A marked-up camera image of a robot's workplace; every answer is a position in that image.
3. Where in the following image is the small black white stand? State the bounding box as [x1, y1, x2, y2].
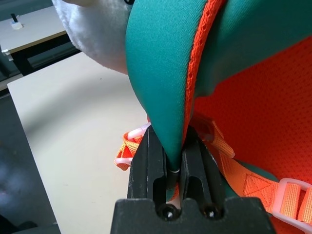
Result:
[10, 13, 24, 30]

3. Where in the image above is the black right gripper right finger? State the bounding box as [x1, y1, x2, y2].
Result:
[181, 125, 227, 208]

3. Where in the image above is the wood top black frame table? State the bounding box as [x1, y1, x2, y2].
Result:
[0, 4, 81, 85]

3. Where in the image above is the grey white plush toy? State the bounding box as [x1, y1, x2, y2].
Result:
[51, 0, 137, 75]

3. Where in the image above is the white corner bracket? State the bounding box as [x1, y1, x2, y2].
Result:
[1, 48, 13, 61]

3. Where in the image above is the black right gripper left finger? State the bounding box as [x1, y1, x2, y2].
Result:
[128, 126, 169, 208]

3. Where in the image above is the teal and orange backpack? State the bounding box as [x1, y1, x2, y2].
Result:
[114, 0, 312, 234]

